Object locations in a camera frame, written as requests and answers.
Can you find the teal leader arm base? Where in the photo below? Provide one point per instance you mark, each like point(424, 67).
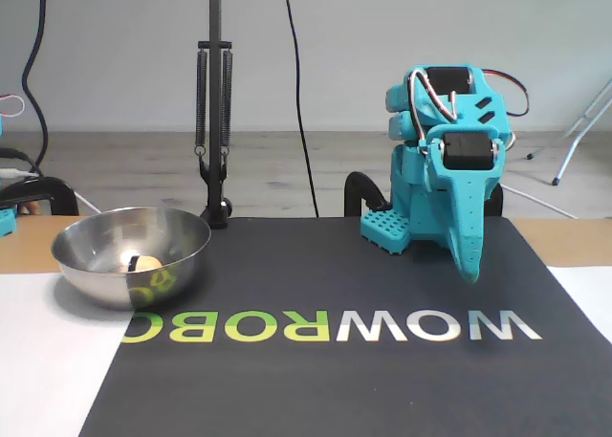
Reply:
point(7, 224)

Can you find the teal gripper black servo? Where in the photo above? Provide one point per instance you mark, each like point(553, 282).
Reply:
point(463, 188)

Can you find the large black clamp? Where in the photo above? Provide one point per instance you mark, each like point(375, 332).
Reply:
point(57, 188)

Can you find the tan ball with black base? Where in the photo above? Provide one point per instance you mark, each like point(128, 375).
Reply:
point(148, 264)

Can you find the metal bowl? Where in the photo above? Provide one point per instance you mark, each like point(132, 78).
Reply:
point(95, 246)

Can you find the black mat with WOWROBO print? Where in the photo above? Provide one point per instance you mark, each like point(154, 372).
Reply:
point(334, 384)

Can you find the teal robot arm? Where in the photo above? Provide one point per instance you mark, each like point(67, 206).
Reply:
point(411, 203)

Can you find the white tripod leg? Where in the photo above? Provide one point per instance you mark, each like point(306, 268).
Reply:
point(566, 162)

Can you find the black table clamp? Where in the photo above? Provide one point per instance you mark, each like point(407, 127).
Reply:
point(354, 193)
point(497, 203)

